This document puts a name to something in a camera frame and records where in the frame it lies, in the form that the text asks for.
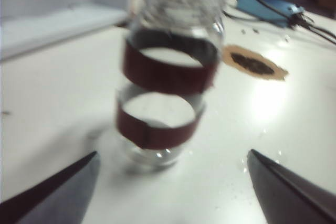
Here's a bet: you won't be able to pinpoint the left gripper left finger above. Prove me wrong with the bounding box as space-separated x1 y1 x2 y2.
0 151 101 224

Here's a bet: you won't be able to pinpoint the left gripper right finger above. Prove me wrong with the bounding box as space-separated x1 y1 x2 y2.
246 148 336 224

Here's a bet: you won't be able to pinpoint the clear glass bottle red belts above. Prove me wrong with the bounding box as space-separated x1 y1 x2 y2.
115 0 228 174

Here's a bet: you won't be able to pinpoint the round brown paper patch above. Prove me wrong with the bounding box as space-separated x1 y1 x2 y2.
222 44 289 82

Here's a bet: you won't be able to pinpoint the black scrap pieces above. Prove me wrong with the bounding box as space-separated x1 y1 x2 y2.
230 51 276 76

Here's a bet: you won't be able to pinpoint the blue soldering station box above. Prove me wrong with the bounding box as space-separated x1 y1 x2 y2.
236 0 307 28

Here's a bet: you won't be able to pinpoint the thick black iron cable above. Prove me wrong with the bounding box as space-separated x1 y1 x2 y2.
290 14 336 46

